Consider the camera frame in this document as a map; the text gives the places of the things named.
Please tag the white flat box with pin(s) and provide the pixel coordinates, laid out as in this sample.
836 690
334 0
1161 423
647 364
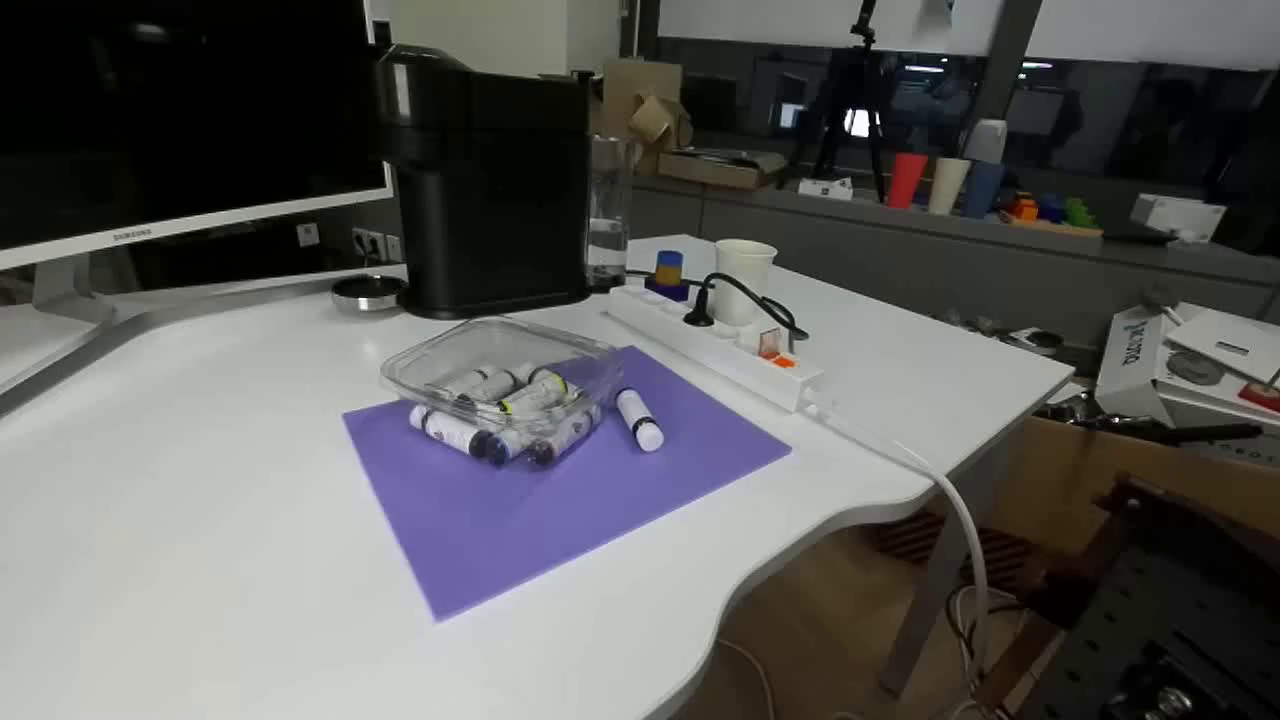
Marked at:
1176 218

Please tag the white power strip orange switch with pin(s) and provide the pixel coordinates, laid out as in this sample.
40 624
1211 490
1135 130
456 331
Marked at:
712 349

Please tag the red cup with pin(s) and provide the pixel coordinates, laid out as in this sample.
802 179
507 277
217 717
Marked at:
905 180

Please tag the black plug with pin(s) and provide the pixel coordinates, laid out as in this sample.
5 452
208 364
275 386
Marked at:
696 314

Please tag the cream cup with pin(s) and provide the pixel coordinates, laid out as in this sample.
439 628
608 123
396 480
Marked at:
948 187

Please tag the crumpled cardboard box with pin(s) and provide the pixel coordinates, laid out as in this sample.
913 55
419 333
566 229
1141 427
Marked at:
640 107

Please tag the upturned white cup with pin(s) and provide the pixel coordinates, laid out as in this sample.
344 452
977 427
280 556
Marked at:
988 140

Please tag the orange toy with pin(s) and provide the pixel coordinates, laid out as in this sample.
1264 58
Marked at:
1023 209

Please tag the white printed carton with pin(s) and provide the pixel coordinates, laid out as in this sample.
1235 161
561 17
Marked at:
1175 361

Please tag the white tube in container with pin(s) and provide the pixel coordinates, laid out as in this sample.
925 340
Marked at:
532 395
479 386

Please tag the black tripod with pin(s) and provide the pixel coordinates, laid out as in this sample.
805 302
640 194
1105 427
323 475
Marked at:
852 95

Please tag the flat cardboard box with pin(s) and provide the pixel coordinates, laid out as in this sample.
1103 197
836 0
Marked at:
721 171

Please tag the green toy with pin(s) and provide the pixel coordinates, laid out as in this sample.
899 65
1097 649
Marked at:
1078 212

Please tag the round silver dish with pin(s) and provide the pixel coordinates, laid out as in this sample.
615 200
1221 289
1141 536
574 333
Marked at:
366 294

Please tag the white tube dark cap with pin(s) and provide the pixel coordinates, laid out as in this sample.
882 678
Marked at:
566 433

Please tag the purple mat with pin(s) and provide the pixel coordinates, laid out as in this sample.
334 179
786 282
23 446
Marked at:
532 523

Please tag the white framed monitor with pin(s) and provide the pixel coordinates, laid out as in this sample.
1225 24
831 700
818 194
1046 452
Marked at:
175 107

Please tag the black pen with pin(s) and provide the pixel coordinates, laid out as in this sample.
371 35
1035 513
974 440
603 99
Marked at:
1204 433

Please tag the black metal rack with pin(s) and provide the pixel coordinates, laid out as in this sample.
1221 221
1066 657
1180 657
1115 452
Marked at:
1175 601

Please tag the large brown cardboard box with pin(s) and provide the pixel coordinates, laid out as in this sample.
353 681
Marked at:
1066 480

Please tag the white paper cup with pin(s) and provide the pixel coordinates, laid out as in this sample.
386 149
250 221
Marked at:
747 265

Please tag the grey low cabinet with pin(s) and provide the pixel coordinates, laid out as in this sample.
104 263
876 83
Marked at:
961 265

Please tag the black coffee machine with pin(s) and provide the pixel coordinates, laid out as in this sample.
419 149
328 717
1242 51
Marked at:
493 187

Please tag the blue toy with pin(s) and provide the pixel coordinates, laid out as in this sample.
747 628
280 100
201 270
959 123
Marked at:
1048 209

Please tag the clear water tank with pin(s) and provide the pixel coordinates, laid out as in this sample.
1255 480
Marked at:
607 212

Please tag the white tube blue cap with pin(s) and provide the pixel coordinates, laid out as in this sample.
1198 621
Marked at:
447 430

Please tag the blue cup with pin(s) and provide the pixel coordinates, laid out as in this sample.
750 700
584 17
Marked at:
983 191

